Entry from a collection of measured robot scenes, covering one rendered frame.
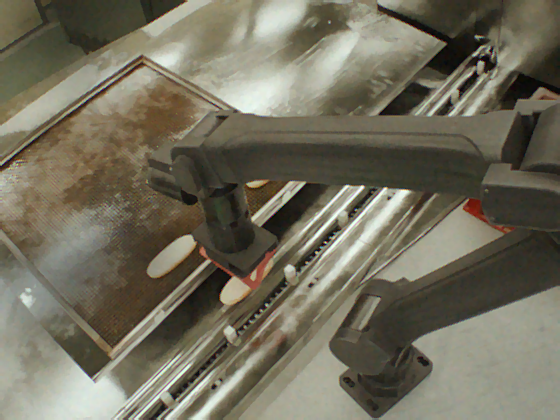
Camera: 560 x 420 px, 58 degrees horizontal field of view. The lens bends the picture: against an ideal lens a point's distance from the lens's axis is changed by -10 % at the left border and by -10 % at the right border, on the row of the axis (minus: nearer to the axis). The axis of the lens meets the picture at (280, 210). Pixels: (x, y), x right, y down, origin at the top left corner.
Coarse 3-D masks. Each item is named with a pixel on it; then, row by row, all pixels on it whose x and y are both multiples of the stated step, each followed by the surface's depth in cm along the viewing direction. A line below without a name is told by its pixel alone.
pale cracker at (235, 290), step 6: (270, 264) 82; (264, 270) 81; (234, 276) 81; (252, 276) 80; (264, 276) 81; (228, 282) 80; (234, 282) 80; (240, 282) 80; (228, 288) 79; (234, 288) 79; (240, 288) 79; (246, 288) 79; (222, 294) 79; (228, 294) 79; (234, 294) 79; (240, 294) 79; (246, 294) 79; (222, 300) 79; (228, 300) 78; (234, 300) 78
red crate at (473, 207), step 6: (468, 204) 96; (474, 204) 94; (480, 204) 93; (468, 210) 96; (474, 210) 95; (480, 210) 94; (474, 216) 95; (480, 216) 94; (486, 222) 94; (498, 228) 92; (504, 228) 91; (510, 228) 91
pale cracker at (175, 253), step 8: (176, 240) 90; (184, 240) 90; (192, 240) 90; (168, 248) 89; (176, 248) 89; (184, 248) 89; (192, 248) 90; (160, 256) 88; (168, 256) 88; (176, 256) 88; (184, 256) 89; (152, 264) 87; (160, 264) 87; (168, 264) 87; (176, 264) 88; (152, 272) 87; (160, 272) 87
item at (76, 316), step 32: (128, 64) 118; (128, 96) 112; (0, 160) 102; (32, 160) 102; (64, 160) 102; (96, 160) 102; (0, 224) 93; (64, 224) 93; (96, 224) 93; (64, 256) 89; (96, 256) 89; (192, 256) 89; (64, 288) 86; (128, 288) 86; (128, 320) 83
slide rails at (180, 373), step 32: (448, 96) 116; (352, 192) 100; (384, 192) 99; (320, 224) 96; (352, 224) 95; (288, 256) 92; (320, 256) 91; (256, 288) 89; (288, 288) 88; (256, 320) 85; (192, 352) 82; (224, 352) 82; (160, 384) 79; (192, 384) 78; (128, 416) 76; (160, 416) 75
